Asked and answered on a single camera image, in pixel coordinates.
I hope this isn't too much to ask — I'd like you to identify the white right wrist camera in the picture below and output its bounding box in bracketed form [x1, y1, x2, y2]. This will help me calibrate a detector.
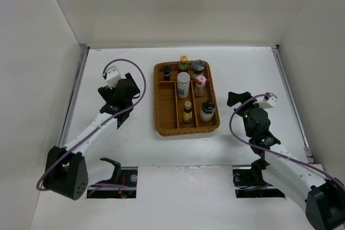
[256, 93, 278, 109]

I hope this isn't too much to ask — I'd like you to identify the black cap salt grinder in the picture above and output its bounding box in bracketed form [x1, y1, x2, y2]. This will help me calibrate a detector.
[191, 60, 205, 80]

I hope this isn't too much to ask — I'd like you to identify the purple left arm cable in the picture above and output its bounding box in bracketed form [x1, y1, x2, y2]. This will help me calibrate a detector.
[36, 59, 147, 192]

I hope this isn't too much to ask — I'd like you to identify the black stopper white bottle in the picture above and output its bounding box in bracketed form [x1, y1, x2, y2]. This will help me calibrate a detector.
[199, 100, 216, 122]

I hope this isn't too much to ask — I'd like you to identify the silver lid tall jar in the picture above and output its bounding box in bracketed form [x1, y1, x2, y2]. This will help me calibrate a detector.
[177, 72, 190, 99]

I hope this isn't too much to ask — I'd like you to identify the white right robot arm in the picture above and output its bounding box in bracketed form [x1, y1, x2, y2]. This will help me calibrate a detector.
[227, 92, 344, 229]

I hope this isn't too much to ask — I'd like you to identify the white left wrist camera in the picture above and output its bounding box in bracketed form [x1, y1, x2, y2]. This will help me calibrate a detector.
[102, 65, 121, 89]

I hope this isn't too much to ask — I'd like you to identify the yellow label brown bottle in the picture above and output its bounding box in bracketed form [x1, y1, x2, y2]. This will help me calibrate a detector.
[183, 101, 192, 123]

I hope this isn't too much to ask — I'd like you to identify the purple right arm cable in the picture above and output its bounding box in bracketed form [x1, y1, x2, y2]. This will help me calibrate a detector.
[229, 93, 345, 190]

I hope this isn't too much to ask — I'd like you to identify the yellow cap sauce bottle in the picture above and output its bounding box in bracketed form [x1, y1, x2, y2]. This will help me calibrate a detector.
[178, 55, 188, 73]

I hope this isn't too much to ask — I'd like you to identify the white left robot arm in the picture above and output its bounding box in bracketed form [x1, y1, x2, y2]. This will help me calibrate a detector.
[42, 73, 141, 200]

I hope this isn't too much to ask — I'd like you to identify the pink lid spice jar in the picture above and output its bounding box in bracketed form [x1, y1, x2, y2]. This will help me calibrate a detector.
[194, 75, 206, 97]

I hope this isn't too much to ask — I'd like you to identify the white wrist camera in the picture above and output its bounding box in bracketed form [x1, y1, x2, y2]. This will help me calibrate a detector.
[102, 65, 121, 89]
[256, 93, 278, 109]

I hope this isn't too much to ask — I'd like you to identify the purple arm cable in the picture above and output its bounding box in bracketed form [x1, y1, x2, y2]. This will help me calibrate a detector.
[36, 59, 147, 192]
[229, 93, 345, 190]

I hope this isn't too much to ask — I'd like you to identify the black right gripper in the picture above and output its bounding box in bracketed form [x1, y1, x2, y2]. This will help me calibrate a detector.
[227, 91, 267, 137]

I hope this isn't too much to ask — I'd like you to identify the brown wicker divided tray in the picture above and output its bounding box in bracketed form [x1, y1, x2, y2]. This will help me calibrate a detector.
[154, 61, 220, 136]

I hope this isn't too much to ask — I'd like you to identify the small black cap bottle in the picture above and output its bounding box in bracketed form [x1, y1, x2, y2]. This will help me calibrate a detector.
[162, 66, 171, 81]

